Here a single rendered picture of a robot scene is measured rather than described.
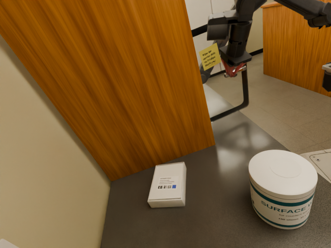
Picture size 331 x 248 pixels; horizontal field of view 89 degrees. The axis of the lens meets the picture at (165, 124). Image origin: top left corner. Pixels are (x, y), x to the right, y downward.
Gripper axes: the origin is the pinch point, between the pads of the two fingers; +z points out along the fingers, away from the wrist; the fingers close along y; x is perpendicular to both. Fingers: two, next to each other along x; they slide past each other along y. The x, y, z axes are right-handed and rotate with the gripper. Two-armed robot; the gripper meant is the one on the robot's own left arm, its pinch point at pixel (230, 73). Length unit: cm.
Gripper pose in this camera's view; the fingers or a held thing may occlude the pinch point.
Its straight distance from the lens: 72.4
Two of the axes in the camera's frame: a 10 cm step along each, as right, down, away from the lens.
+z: 1.5, 5.5, 8.2
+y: 3.5, 7.5, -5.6
